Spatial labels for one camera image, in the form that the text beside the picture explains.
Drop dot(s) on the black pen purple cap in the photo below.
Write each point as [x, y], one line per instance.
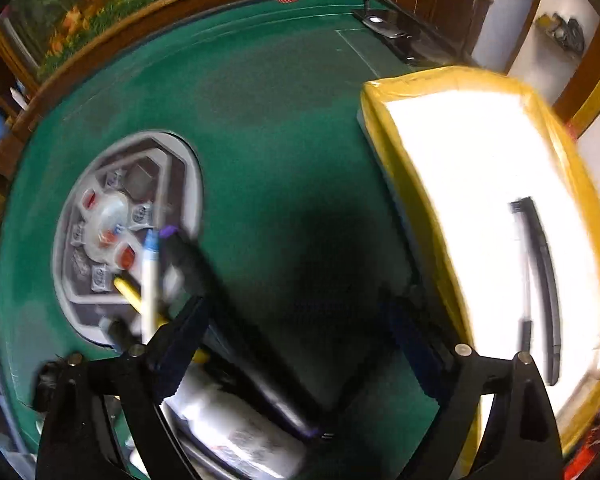
[195, 265]

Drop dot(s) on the small yellow box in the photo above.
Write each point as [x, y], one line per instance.
[544, 21]

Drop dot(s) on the black thick pen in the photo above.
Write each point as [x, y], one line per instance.
[542, 285]

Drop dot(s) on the black fuzzy brush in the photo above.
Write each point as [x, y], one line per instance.
[52, 377]

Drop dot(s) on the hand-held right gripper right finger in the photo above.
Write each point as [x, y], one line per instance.
[420, 355]

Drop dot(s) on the grey table control panel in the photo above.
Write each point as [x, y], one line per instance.
[110, 200]

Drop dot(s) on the white tube grey cap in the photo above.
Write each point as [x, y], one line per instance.
[230, 430]

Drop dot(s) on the white foam tray yellow tape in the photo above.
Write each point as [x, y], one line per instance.
[480, 160]

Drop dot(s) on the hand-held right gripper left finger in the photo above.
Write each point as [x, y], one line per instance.
[180, 355]

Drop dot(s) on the white pen blue cap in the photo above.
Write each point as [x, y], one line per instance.
[150, 270]

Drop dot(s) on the wooden arch gold trim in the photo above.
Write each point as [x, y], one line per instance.
[595, 80]

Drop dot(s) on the yellow pen black grip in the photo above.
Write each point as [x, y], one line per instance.
[129, 291]

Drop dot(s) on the flower wall mural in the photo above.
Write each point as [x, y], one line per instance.
[80, 10]

